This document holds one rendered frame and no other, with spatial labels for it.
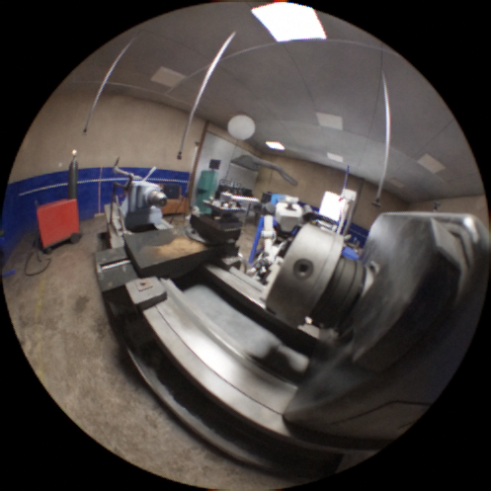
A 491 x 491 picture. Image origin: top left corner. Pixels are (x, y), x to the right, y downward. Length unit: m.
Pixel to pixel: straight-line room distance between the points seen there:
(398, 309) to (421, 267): 0.04
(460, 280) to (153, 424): 1.36
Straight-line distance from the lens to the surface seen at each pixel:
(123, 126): 4.78
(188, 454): 1.30
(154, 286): 0.57
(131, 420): 1.34
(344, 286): 0.31
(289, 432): 0.48
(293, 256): 0.27
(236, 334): 0.64
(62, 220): 3.28
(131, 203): 1.06
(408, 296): 0.16
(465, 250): 0.20
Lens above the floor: 1.25
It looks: 22 degrees down
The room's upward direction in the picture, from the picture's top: 15 degrees clockwise
